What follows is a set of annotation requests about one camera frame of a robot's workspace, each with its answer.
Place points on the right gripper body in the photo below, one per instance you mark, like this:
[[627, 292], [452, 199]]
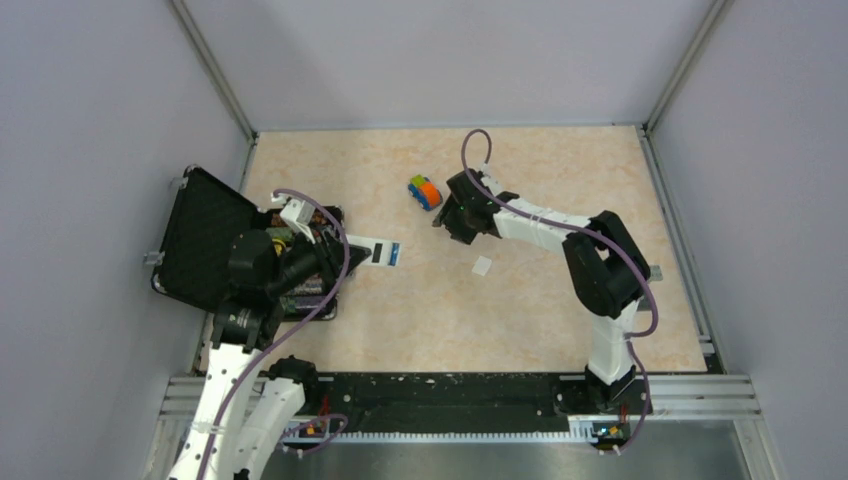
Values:
[[457, 218]]

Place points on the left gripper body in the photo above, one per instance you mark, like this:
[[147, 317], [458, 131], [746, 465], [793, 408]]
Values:
[[321, 257]]

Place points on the white remote control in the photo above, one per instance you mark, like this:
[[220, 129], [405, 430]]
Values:
[[381, 248]]

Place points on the white battery cover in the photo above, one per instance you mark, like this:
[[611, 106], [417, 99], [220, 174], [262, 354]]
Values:
[[482, 266]]

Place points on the blue battery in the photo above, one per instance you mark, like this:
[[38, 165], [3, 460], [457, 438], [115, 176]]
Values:
[[394, 254]]

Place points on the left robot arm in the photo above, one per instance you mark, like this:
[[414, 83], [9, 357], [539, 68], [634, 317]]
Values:
[[225, 441]]

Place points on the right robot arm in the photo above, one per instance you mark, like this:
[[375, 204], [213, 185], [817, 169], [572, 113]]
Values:
[[603, 260]]

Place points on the colourful toy car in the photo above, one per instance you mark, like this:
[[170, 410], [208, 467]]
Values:
[[425, 192]]

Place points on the black open case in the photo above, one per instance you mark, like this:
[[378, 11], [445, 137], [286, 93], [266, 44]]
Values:
[[221, 252]]

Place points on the grey brick baseplate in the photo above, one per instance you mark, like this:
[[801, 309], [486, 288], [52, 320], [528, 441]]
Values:
[[656, 275]]

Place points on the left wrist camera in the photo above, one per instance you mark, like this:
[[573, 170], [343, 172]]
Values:
[[296, 213]]

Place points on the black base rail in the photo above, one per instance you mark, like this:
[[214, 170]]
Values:
[[468, 402]]

